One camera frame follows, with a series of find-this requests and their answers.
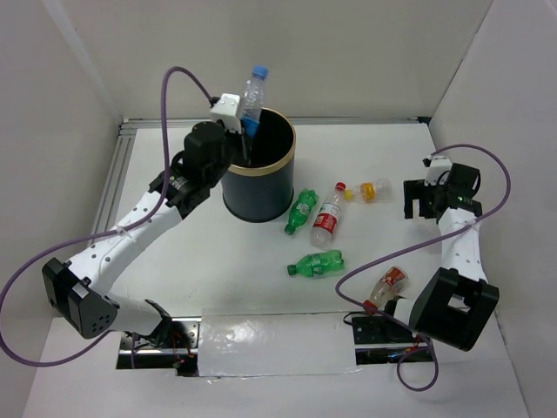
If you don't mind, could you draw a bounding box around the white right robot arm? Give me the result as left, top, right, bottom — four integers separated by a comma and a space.
379, 157, 500, 352

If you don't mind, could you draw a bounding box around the green bottle lying centre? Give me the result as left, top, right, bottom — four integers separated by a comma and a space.
286, 250, 345, 278

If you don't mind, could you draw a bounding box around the green bottle near bin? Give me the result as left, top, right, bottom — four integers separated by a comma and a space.
284, 188, 319, 235

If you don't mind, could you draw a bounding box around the small bottle with yellow cap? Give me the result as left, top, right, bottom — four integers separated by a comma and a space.
344, 179, 393, 204

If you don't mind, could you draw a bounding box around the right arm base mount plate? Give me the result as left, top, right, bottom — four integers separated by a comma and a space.
343, 312, 433, 366

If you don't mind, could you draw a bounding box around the clear bottle with blue label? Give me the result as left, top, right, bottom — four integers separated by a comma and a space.
241, 65, 269, 138

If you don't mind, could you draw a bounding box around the clear bottle with red label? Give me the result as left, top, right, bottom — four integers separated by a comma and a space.
310, 182, 346, 249

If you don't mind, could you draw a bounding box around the aluminium frame rail left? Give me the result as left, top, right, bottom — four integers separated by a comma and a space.
91, 123, 137, 234

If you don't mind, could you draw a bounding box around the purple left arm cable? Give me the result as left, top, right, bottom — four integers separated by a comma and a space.
0, 66, 218, 368

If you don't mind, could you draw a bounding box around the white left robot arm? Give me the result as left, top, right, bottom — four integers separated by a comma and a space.
42, 122, 253, 347

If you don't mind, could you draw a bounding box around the dark bin with gold rim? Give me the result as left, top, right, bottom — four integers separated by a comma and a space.
220, 108, 296, 223

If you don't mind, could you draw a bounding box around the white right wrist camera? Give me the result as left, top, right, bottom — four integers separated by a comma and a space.
422, 155, 453, 186

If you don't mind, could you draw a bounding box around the small bottle with red cap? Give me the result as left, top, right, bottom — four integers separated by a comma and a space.
363, 266, 408, 314

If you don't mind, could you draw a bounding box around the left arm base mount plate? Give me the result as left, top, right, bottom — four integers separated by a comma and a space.
116, 316, 202, 377

